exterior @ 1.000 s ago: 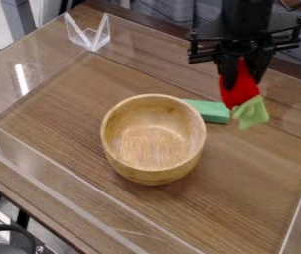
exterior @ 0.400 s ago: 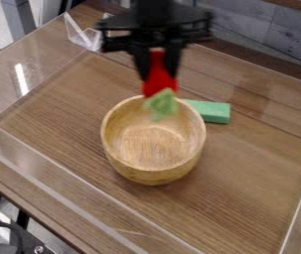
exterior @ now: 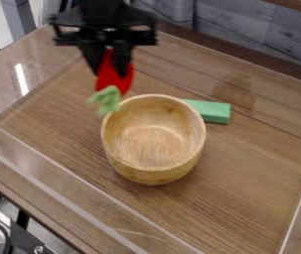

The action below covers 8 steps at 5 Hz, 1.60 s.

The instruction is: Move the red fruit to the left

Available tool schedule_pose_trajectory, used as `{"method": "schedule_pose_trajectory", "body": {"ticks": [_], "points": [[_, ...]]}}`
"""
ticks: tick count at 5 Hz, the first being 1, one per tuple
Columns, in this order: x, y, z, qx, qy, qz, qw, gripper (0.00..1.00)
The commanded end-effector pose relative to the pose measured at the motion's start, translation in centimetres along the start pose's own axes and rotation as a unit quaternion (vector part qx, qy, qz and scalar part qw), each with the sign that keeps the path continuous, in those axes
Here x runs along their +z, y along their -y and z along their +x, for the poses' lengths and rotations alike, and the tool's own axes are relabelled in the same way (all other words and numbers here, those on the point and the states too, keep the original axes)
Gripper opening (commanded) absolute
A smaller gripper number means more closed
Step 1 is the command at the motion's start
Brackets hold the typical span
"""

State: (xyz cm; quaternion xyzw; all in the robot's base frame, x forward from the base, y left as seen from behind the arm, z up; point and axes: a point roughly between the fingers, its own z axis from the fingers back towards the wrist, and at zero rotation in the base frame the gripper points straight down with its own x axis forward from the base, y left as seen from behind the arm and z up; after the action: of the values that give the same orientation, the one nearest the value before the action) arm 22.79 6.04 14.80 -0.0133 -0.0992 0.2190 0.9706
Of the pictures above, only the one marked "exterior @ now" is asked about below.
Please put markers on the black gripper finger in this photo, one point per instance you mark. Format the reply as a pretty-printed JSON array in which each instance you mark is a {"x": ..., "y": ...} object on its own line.
[
  {"x": 121, "y": 57},
  {"x": 93, "y": 53}
]

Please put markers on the green sponge block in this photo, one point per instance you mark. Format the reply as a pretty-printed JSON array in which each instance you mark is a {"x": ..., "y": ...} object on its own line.
[{"x": 214, "y": 112}]

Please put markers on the red plush fruit green leaf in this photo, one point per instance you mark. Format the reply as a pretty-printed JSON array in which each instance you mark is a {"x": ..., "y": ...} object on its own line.
[{"x": 110, "y": 85}]

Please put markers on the clear acrylic tray enclosure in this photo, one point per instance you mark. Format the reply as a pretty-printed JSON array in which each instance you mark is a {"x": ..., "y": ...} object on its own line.
[{"x": 193, "y": 173}]

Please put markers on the wooden bowl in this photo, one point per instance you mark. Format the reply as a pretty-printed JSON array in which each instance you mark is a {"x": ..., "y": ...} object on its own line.
[{"x": 153, "y": 139}]

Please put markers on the black metal device base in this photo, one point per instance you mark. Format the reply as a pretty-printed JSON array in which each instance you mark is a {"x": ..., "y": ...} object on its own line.
[{"x": 24, "y": 243}]

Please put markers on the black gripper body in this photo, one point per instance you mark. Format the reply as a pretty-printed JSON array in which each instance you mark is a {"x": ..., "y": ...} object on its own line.
[{"x": 105, "y": 21}]

